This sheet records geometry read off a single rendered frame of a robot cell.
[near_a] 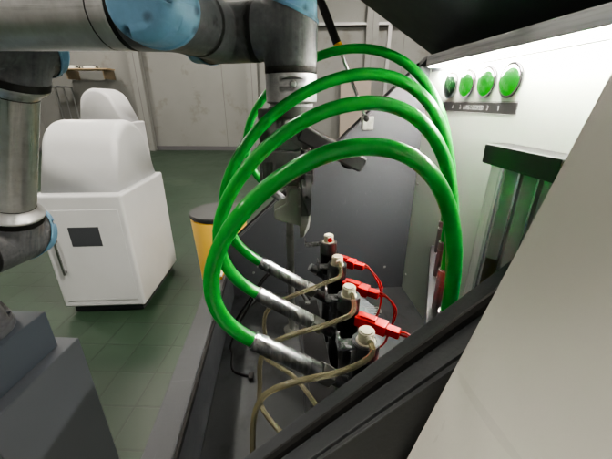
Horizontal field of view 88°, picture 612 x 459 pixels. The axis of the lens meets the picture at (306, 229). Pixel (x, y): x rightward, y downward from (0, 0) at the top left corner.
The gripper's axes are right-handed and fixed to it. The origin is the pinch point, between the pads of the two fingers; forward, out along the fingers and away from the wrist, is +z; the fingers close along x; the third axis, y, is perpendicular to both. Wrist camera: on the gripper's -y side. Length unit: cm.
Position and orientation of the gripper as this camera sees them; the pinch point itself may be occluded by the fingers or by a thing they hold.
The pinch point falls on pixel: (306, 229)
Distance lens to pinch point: 55.1
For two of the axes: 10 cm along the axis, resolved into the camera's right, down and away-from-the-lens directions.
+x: 0.9, 3.7, -9.2
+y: -10.0, 0.4, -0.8
